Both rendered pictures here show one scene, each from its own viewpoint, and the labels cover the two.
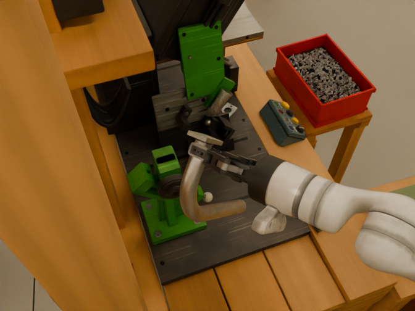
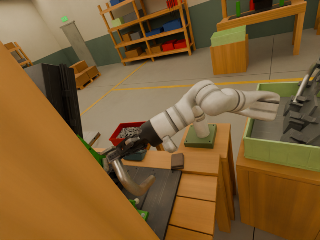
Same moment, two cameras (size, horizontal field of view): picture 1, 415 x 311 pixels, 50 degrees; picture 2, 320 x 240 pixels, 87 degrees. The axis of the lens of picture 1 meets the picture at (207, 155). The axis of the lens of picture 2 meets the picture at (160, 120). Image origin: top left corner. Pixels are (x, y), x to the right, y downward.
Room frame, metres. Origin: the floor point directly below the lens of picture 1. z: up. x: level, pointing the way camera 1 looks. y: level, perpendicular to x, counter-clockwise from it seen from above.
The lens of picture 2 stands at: (0.04, 0.12, 1.69)
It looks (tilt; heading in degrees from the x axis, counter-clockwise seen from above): 34 degrees down; 322
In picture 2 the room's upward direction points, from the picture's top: 22 degrees counter-clockwise
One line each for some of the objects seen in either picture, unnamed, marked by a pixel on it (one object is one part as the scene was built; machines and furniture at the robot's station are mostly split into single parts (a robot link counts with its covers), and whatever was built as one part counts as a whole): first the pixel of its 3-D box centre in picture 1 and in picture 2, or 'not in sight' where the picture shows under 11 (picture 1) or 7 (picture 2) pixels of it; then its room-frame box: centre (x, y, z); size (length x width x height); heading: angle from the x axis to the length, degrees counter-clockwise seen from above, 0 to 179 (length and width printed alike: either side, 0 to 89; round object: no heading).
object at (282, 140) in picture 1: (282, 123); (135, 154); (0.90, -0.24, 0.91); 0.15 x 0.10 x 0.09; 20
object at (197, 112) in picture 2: not in sight; (194, 104); (0.58, -0.59, 1.14); 0.09 x 0.09 x 0.17; 73
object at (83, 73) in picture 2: not in sight; (80, 74); (7.02, -2.48, 0.37); 1.20 x 0.80 x 0.74; 109
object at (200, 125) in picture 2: not in sight; (200, 123); (0.57, -0.60, 0.98); 0.09 x 0.09 x 0.17; 23
